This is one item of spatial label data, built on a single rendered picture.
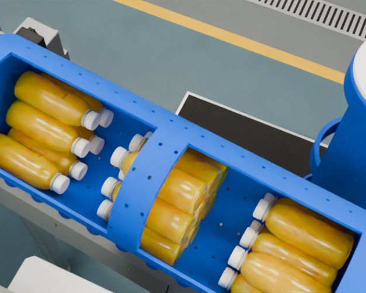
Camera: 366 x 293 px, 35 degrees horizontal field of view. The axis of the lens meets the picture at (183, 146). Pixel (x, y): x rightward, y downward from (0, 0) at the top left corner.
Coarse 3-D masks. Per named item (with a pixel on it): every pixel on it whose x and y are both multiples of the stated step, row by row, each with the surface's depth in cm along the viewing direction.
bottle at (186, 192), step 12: (132, 156) 110; (120, 168) 112; (168, 180) 107; (180, 180) 107; (192, 180) 107; (168, 192) 107; (180, 192) 106; (192, 192) 106; (204, 192) 110; (180, 204) 107; (192, 204) 106
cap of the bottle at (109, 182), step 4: (108, 180) 114; (112, 180) 114; (116, 180) 114; (104, 184) 113; (108, 184) 113; (112, 184) 113; (104, 188) 113; (108, 188) 113; (104, 192) 114; (108, 192) 113; (108, 196) 114
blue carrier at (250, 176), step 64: (0, 64) 122; (64, 64) 116; (0, 128) 134; (128, 128) 130; (192, 128) 109; (64, 192) 126; (128, 192) 102; (256, 192) 123; (320, 192) 104; (192, 256) 121
